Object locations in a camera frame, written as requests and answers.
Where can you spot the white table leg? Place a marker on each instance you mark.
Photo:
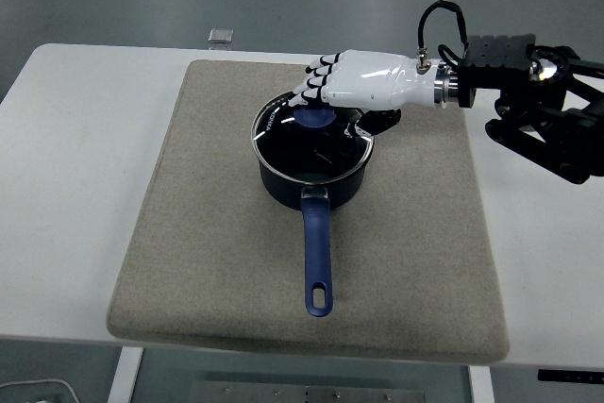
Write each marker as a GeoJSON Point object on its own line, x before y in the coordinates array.
{"type": "Point", "coordinates": [125, 374]}
{"type": "Point", "coordinates": [481, 386]}

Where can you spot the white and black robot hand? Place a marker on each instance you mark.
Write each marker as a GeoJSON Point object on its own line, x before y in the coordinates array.
{"type": "Point", "coordinates": [373, 77]}

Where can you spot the black table control panel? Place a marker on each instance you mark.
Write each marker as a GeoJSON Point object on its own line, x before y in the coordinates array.
{"type": "Point", "coordinates": [571, 375]}

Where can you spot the glass lid with blue knob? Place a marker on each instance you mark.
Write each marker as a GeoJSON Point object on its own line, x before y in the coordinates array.
{"type": "Point", "coordinates": [302, 148]}

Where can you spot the beige fabric mat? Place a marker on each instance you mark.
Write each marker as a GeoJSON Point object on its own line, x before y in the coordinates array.
{"type": "Point", "coordinates": [226, 242]}

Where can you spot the small silver floor plate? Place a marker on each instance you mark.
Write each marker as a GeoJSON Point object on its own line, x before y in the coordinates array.
{"type": "Point", "coordinates": [221, 35]}

